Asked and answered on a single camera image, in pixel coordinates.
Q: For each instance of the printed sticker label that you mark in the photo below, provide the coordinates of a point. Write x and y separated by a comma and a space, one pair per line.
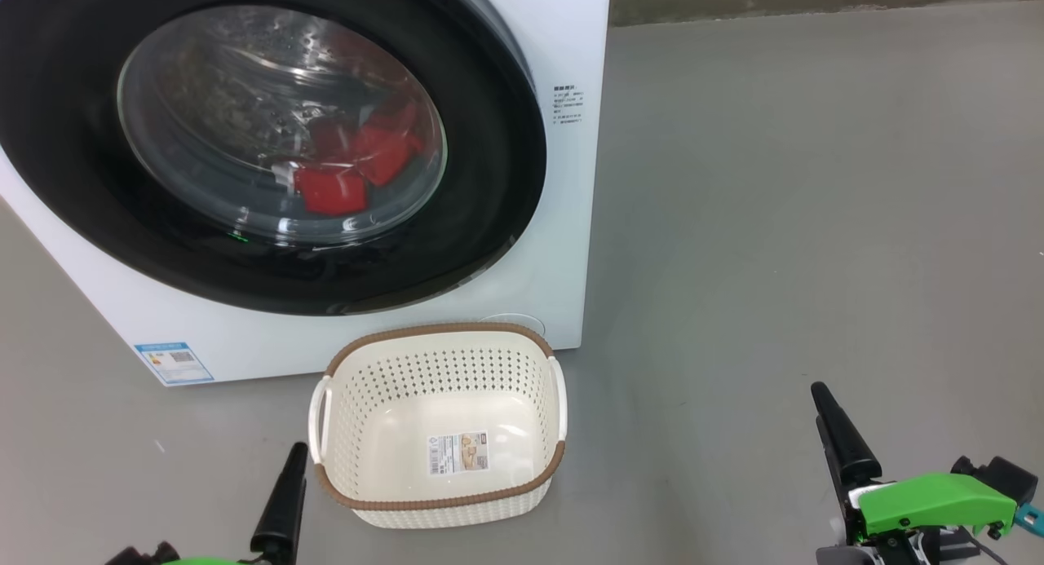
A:
458, 453

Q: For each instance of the cream perforated laundry basket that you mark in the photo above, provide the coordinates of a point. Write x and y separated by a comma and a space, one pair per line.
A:
408, 443

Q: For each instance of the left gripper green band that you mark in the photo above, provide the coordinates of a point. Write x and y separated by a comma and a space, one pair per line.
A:
147, 555

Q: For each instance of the red garment with white trim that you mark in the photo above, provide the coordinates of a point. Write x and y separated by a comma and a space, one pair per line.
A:
330, 192

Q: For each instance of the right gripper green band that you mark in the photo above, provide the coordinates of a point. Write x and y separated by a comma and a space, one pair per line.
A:
930, 504

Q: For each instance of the black-rimmed glass washer door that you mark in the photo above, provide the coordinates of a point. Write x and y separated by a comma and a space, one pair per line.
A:
489, 182

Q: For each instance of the blue energy label sticker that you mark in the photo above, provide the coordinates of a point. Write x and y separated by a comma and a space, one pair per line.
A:
174, 363

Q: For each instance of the white front-load washing machine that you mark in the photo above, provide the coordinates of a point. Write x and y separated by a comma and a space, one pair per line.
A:
563, 263

